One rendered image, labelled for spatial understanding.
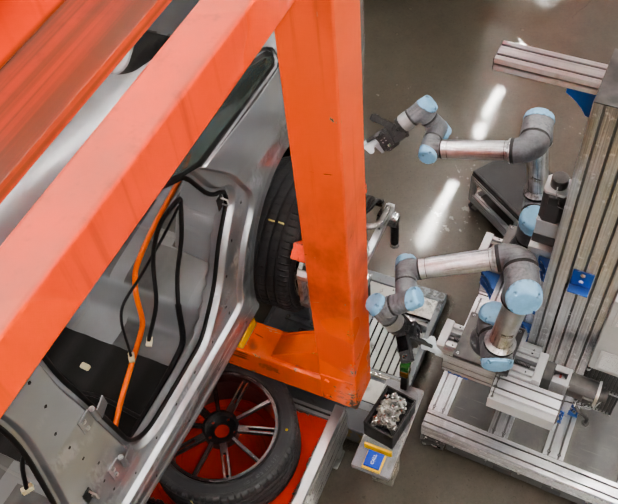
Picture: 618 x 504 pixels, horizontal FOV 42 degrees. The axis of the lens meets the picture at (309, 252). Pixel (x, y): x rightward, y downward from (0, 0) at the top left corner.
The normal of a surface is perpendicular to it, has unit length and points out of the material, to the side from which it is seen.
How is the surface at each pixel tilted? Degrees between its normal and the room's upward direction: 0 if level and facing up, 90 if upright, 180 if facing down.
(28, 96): 0
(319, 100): 90
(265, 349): 0
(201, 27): 0
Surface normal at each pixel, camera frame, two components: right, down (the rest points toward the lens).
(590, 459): -0.07, -0.60
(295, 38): -0.40, 0.75
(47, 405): 0.88, 0.18
